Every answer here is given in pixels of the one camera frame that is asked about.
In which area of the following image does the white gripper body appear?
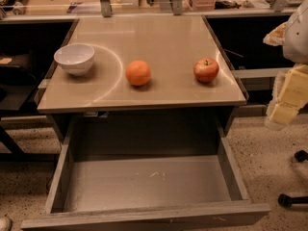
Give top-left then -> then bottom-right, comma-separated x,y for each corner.
283,0 -> 308,64

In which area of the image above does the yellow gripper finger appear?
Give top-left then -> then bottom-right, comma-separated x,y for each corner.
265,64 -> 308,131
263,22 -> 286,46

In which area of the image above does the orange fruit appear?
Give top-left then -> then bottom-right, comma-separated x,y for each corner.
125,60 -> 151,87

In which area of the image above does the grey cabinet with beige top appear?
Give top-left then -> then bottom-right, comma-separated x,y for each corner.
37,14 -> 250,142

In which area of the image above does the open grey wooden drawer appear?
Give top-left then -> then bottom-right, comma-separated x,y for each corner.
21,116 -> 270,231

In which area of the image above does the black chair caster upper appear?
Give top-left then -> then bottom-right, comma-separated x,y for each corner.
295,150 -> 308,163

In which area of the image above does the black chair caster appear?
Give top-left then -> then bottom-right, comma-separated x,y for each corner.
278,193 -> 308,208
295,150 -> 308,163

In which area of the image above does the red apple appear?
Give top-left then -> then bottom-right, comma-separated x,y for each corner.
193,58 -> 219,83

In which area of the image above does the black chair caster lower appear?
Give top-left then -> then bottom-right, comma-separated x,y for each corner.
278,193 -> 308,208

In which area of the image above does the white ceramic bowl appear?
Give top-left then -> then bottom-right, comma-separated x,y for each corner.
54,43 -> 95,76

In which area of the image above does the black side table left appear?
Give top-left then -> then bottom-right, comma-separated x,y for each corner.
0,51 -> 61,163

